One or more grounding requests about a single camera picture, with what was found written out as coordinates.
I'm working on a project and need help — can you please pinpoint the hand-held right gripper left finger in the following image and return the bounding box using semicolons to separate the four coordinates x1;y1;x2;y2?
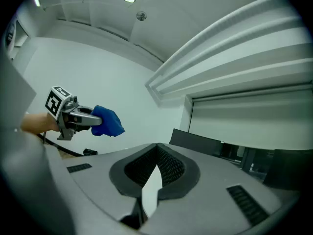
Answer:
62;143;157;230

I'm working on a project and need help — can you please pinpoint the blue cloth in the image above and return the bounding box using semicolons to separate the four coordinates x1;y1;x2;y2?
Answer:
90;105;126;138

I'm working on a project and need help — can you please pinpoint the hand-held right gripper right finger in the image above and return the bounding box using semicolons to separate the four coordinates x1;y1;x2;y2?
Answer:
139;143;282;235

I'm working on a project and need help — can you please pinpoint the large black monitor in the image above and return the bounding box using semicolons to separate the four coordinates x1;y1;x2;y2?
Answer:
169;128;224;157

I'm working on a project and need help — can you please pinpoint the black blind cord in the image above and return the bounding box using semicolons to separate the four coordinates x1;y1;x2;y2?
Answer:
188;97;195;132

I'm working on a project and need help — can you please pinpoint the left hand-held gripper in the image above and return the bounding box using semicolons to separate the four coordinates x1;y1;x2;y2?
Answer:
45;85;102;141

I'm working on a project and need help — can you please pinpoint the glass window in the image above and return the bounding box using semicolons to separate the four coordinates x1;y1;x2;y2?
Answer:
221;142;277;181

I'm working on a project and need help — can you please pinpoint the curved black monitor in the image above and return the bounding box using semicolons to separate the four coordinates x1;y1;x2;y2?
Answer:
263;149;313;192

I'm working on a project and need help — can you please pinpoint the white roller blind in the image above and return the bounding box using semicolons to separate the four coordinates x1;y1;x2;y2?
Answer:
190;89;313;152

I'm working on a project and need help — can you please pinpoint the black window post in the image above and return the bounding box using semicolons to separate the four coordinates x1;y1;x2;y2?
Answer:
241;147;256;174

